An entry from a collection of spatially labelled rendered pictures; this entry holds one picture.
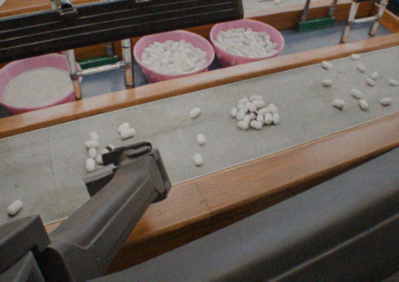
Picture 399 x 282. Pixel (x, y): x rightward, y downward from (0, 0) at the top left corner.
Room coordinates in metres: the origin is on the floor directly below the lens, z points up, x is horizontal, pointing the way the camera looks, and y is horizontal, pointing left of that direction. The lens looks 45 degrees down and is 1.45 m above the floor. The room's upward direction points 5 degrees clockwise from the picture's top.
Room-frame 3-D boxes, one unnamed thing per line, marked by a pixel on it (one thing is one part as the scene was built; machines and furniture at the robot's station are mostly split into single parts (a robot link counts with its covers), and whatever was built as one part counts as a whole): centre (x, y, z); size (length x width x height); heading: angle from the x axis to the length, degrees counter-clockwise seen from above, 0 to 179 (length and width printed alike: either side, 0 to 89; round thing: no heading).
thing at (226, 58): (1.18, -0.14, 0.72); 0.27 x 0.27 x 0.10
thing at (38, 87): (0.84, 0.50, 0.71); 0.22 x 0.22 x 0.06
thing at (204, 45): (1.05, 0.11, 0.72); 0.27 x 0.27 x 0.10
